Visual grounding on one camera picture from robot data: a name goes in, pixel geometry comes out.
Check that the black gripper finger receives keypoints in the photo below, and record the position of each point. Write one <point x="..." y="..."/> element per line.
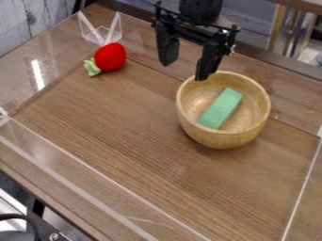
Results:
<point x="169" y="44"/>
<point x="210" y="60"/>

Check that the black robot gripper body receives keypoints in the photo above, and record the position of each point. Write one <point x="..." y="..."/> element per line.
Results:
<point x="198" y="21"/>

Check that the red plush strawberry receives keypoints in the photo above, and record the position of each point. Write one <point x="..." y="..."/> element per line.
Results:
<point x="107" y="60"/>

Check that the green rectangular block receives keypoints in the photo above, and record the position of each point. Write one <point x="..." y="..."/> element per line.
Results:
<point x="222" y="108"/>

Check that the wooden bowl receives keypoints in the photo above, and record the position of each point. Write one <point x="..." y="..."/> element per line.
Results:
<point x="246" y="123"/>

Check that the wooden chair in background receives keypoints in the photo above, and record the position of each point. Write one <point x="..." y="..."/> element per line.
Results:
<point x="295" y="20"/>

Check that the clear acrylic tray barrier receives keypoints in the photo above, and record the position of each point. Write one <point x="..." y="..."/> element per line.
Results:
<point x="102" y="207"/>

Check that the black metal table leg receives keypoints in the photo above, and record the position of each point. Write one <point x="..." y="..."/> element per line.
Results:
<point x="38" y="207"/>

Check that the clear acrylic corner bracket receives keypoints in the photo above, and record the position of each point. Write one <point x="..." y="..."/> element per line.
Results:
<point x="99" y="35"/>

